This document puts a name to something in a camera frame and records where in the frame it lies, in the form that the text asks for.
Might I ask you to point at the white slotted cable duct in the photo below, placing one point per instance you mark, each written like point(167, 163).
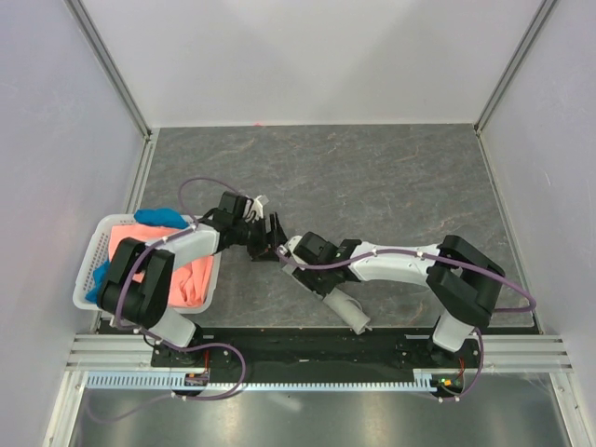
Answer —
point(185, 381)

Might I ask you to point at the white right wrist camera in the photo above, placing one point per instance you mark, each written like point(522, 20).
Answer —
point(287, 256)

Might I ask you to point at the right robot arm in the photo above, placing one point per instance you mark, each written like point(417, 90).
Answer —
point(453, 270)

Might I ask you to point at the blue cloth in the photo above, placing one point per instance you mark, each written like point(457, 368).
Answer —
point(159, 217)

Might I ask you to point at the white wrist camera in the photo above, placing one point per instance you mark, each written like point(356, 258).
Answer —
point(254, 210)
point(287, 256)

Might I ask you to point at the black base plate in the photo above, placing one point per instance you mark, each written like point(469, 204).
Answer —
point(317, 353)

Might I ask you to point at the aluminium frame post right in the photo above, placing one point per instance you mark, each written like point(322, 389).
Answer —
point(515, 62)

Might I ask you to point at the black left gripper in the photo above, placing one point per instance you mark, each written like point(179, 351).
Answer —
point(265, 249)

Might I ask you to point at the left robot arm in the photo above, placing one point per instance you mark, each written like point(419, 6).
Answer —
point(138, 282)

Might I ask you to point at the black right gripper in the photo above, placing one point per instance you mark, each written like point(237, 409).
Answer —
point(304, 277)

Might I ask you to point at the white plastic basket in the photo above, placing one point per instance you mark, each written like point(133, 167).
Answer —
point(88, 279)

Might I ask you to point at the aluminium frame post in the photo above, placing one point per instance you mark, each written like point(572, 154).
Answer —
point(93, 36)
point(515, 62)

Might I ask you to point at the grey cloth napkin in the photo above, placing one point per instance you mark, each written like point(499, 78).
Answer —
point(348, 310)

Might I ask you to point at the orange cloth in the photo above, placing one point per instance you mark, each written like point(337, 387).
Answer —
point(189, 283)

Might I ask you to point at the aluminium frame post left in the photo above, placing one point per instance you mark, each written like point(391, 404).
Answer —
point(93, 36)

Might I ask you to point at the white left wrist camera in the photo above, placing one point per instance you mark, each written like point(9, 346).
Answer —
point(254, 210)

